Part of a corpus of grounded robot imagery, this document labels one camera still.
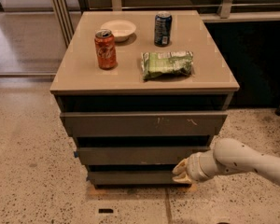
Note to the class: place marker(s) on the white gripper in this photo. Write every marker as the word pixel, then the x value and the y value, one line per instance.
pixel 193 169

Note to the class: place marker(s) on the grey drawer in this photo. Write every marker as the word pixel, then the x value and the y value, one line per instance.
pixel 125 124
pixel 131 178
pixel 135 155

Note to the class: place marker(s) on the grey bottom drawer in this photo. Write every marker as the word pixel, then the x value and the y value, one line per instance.
pixel 131 178

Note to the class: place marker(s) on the grey drawer cabinet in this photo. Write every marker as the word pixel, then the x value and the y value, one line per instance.
pixel 81 86

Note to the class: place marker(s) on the grey top drawer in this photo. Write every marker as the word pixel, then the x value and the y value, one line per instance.
pixel 125 124

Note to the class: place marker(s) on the green chip bag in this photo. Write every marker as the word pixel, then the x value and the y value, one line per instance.
pixel 172 63

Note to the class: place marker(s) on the orange soda can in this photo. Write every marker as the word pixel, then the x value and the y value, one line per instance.
pixel 105 49

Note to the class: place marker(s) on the blue soda can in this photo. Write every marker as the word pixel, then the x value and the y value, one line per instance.
pixel 162 31

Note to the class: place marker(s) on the white bowl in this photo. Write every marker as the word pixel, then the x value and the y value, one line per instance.
pixel 121 29

